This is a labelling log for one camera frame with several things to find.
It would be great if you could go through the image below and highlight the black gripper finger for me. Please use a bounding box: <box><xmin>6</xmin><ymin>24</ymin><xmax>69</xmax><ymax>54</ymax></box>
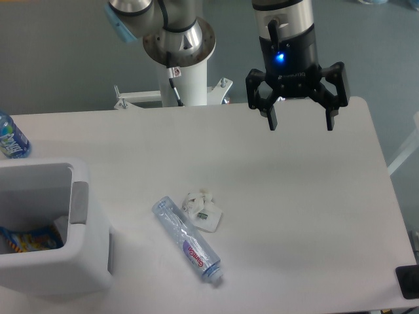
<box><xmin>245</xmin><ymin>69</ymin><xmax>283</xmax><ymax>130</ymax></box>
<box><xmin>308</xmin><ymin>61</ymin><xmax>350</xmax><ymax>131</ymax></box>

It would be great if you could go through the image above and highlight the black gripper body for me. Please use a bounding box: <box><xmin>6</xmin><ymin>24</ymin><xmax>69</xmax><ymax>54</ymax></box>
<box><xmin>259</xmin><ymin>31</ymin><xmax>323</xmax><ymax>99</ymax></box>

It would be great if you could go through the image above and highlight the white plastic wrapper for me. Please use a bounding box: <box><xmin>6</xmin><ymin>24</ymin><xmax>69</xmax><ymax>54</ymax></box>
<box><xmin>181</xmin><ymin>188</ymin><xmax>223</xmax><ymax>233</ymax></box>

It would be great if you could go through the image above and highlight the clear plastic water bottle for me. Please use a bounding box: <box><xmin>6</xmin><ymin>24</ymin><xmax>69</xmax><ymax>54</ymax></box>
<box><xmin>152</xmin><ymin>196</ymin><xmax>223</xmax><ymax>287</ymax></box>

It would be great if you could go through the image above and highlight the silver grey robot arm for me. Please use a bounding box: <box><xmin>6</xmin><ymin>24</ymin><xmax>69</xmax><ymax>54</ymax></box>
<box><xmin>104</xmin><ymin>1</ymin><xmax>349</xmax><ymax>130</ymax></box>

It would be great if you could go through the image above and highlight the white trash can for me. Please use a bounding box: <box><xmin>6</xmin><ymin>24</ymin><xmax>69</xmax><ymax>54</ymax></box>
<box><xmin>1</xmin><ymin>158</ymin><xmax>114</xmax><ymax>296</ymax></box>

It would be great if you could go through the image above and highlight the black device at table edge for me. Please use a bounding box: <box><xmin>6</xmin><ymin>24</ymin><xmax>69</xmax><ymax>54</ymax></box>
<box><xmin>395</xmin><ymin>265</ymin><xmax>418</xmax><ymax>300</ymax></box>

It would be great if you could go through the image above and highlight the colourful snack wrapper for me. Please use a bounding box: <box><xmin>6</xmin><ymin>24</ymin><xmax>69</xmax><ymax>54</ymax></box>
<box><xmin>1</xmin><ymin>225</ymin><xmax>64</xmax><ymax>253</ymax></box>

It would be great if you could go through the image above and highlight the blue labelled drink bottle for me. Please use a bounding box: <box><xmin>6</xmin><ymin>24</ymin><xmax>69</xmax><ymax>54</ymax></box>
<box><xmin>1</xmin><ymin>111</ymin><xmax>31</xmax><ymax>159</ymax></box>

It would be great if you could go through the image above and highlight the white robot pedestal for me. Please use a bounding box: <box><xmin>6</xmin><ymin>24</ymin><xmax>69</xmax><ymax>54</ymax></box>
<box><xmin>113</xmin><ymin>18</ymin><xmax>234</xmax><ymax>111</ymax></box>

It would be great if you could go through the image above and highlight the white frame leg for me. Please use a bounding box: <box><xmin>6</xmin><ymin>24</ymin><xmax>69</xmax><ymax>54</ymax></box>
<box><xmin>387</xmin><ymin>112</ymin><xmax>418</xmax><ymax>176</ymax></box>

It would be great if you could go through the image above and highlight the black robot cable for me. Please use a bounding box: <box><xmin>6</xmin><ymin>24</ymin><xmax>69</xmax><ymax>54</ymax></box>
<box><xmin>165</xmin><ymin>51</ymin><xmax>185</xmax><ymax>107</ymax></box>

